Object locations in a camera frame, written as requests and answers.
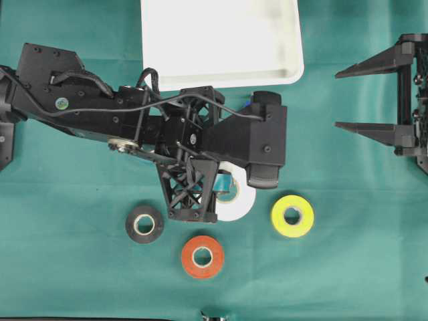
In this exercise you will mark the white plastic tray case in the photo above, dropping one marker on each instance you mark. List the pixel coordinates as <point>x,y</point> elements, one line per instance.
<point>224,44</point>

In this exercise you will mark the yellow tape roll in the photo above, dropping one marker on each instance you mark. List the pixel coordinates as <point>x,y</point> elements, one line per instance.
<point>292,216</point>

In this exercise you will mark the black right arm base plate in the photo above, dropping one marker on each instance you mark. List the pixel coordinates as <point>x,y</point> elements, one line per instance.
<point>422,163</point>

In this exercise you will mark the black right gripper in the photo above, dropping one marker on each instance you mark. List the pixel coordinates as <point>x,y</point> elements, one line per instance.
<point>408,58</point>

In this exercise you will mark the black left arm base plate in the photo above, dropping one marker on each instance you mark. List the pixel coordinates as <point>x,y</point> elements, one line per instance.
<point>7,131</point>

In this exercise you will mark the orange tape roll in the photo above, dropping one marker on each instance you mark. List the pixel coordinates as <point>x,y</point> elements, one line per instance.
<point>202,257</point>

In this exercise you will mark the white tape roll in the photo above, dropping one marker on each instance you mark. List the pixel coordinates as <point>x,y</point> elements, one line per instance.
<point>242,203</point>

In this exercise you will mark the black tape roll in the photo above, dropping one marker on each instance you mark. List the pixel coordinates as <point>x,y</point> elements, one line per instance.
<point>144,224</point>

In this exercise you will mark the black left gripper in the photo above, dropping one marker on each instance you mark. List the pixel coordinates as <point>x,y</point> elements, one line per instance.
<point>176,137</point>

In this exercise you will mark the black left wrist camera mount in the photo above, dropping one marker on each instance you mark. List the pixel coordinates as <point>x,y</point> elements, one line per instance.
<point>258,146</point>

